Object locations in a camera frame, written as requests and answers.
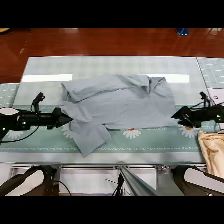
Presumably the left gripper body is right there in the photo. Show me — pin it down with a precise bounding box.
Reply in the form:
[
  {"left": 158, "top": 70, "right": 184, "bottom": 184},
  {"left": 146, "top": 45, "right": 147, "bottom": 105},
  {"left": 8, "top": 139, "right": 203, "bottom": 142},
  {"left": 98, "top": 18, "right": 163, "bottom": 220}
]
[{"left": 46, "top": 106, "right": 74, "bottom": 130}]

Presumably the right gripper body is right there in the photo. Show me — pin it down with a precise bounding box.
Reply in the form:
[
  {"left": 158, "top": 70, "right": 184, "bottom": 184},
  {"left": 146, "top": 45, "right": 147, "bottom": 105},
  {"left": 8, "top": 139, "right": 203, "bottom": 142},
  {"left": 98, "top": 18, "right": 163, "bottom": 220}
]
[{"left": 170, "top": 105, "right": 202, "bottom": 129}]

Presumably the light blue shirt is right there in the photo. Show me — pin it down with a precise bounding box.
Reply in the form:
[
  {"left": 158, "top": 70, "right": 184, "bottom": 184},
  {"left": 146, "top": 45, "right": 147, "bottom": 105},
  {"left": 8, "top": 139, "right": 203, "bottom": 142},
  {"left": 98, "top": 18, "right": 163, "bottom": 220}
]
[{"left": 58, "top": 73, "right": 178, "bottom": 158}]

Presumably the tan garment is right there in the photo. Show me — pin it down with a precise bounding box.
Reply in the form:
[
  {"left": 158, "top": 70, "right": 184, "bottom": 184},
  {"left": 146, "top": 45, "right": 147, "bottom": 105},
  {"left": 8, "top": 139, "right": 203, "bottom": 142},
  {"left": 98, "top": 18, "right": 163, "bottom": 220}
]
[{"left": 197, "top": 130, "right": 224, "bottom": 180}]

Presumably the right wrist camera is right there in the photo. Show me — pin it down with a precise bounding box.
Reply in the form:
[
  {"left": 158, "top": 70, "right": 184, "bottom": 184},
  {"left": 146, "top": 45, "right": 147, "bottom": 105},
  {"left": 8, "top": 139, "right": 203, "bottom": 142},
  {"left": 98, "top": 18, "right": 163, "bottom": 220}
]
[{"left": 198, "top": 91, "right": 215, "bottom": 108}]

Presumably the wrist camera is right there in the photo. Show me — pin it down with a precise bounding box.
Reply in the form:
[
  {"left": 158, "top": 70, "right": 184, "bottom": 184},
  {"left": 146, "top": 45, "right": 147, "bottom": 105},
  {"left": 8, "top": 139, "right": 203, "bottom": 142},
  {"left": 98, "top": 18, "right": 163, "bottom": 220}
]
[
  {"left": 30, "top": 92, "right": 46, "bottom": 114},
  {"left": 198, "top": 91, "right": 215, "bottom": 108}
]

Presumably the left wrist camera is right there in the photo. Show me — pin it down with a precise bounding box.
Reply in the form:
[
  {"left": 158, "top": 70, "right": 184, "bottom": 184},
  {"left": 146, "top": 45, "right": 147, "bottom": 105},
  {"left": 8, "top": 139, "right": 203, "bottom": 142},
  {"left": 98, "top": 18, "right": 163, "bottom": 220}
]
[{"left": 30, "top": 92, "right": 46, "bottom": 114}]

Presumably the silver frame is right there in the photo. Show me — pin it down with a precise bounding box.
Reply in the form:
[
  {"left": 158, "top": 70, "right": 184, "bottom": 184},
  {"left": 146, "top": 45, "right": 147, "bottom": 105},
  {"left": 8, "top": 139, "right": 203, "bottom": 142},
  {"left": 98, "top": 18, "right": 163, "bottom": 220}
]
[{"left": 0, "top": 162, "right": 224, "bottom": 197}]

